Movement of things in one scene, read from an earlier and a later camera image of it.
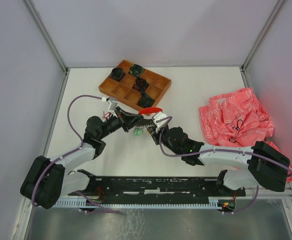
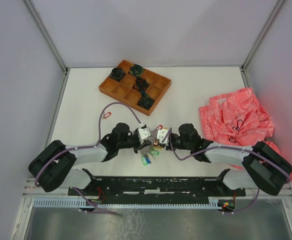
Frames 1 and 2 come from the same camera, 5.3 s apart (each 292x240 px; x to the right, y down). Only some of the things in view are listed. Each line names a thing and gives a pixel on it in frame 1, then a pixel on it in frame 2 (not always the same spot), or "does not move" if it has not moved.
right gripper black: (154, 134) -> (168, 147)
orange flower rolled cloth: (141, 84) does not move
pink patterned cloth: (238, 119) does not move
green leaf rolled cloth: (146, 101) does not move
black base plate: (157, 187) does not move
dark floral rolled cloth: (117, 74) does not move
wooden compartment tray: (135, 86) does not move
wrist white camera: (113, 102) -> (143, 133)
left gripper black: (127, 120) -> (140, 146)
